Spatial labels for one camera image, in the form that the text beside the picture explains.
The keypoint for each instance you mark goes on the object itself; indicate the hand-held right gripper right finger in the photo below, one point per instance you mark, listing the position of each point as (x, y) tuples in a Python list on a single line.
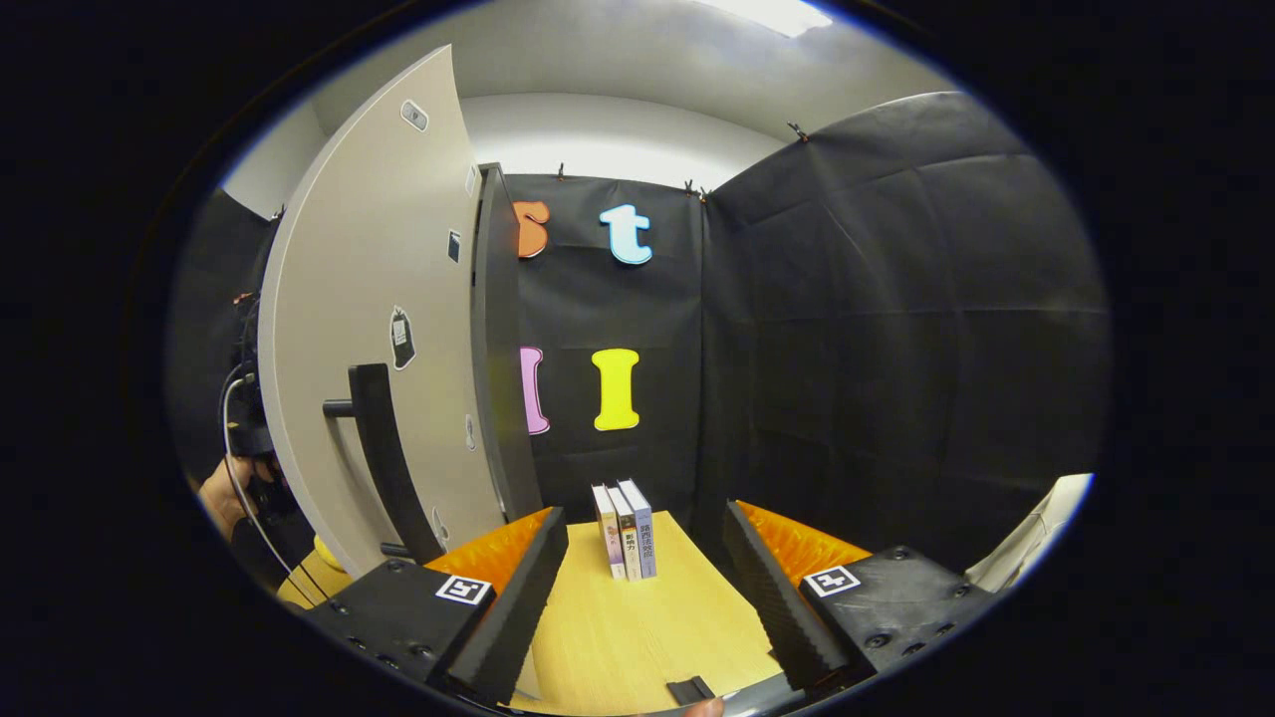
[(772, 597)]

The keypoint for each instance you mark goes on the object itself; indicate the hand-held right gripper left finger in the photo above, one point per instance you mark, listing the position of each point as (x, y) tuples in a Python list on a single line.
[(513, 607)]

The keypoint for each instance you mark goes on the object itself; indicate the beige cabinet door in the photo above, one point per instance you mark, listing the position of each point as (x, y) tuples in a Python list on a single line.
[(379, 249)]

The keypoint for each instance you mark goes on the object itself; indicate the cream spine book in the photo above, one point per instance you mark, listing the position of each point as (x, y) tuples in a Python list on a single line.
[(610, 538)]

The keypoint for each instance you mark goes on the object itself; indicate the white spine book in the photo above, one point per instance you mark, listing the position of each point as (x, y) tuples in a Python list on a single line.
[(629, 543)]

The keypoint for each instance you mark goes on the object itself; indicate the yellow rounded object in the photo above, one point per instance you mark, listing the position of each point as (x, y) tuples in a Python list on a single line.
[(329, 556)]

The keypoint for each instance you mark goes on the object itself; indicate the white cloth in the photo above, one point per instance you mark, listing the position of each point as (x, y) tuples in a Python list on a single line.
[(1036, 528)]

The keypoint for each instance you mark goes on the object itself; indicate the black backdrop cloth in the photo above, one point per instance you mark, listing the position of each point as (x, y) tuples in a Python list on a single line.
[(896, 299)]

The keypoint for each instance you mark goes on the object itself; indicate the long ceiling light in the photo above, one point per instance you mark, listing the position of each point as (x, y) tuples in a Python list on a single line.
[(777, 14)]

